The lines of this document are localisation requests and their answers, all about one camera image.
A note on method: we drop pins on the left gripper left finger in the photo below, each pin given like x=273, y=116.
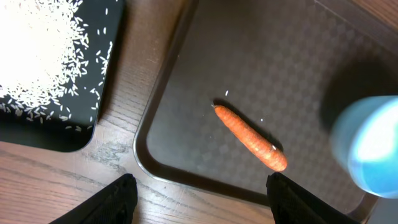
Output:
x=114, y=204

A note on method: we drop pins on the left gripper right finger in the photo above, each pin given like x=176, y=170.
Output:
x=292, y=204

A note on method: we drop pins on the light blue small bowl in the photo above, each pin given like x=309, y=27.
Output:
x=364, y=143

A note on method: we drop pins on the orange carrot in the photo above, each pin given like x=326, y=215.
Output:
x=265, y=151

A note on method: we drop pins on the black rectangular bin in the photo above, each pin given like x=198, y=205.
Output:
x=77, y=93

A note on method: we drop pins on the dark brown serving tray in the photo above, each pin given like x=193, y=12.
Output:
x=288, y=68

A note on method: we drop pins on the pile of white rice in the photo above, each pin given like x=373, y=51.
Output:
x=34, y=49

